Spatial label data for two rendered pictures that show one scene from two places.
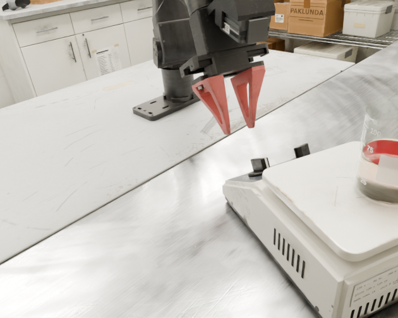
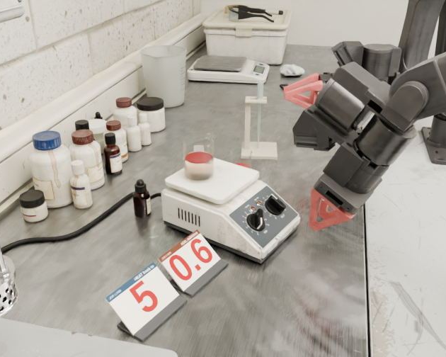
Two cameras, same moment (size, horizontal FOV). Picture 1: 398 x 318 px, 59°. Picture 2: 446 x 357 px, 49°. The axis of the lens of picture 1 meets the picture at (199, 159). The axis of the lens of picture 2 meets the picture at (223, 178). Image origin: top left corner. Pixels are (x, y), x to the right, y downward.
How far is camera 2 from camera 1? 1.01 m
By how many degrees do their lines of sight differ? 111
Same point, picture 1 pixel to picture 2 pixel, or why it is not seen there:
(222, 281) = not seen: hidden behind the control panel
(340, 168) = (223, 181)
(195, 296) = not seen: hidden behind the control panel
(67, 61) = not seen: outside the picture
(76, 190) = (395, 206)
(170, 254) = (294, 197)
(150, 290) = (286, 186)
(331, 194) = (221, 170)
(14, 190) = (432, 195)
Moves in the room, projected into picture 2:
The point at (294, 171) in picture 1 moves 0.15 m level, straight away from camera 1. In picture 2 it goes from (243, 174) to (279, 221)
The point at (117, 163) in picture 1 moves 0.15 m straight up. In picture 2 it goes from (408, 229) to (425, 149)
